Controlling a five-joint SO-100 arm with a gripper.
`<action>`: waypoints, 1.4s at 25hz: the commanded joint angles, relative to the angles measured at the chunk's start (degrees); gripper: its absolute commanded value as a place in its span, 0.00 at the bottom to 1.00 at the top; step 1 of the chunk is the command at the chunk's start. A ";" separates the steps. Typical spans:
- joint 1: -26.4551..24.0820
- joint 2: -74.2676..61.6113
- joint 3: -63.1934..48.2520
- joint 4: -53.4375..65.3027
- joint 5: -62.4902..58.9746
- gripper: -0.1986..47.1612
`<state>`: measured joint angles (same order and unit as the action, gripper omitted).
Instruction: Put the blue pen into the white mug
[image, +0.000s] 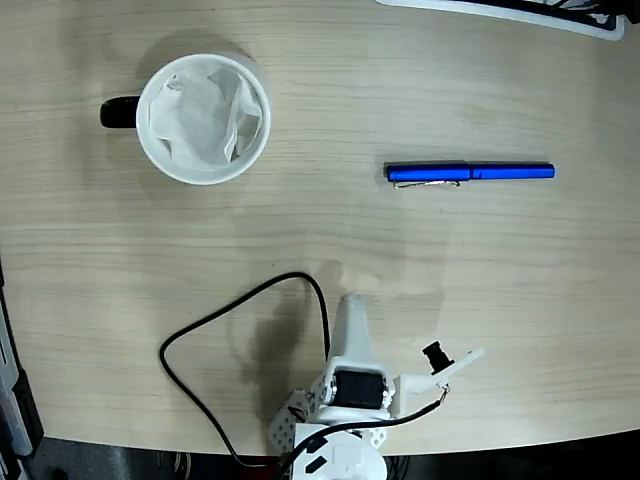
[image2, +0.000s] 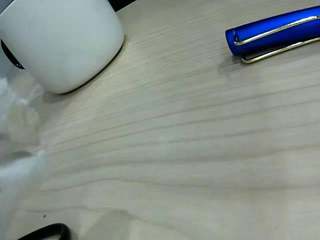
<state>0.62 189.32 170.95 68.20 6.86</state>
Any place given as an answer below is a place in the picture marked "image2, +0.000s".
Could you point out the blue pen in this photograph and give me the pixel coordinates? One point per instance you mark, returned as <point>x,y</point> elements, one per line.
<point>262,37</point>

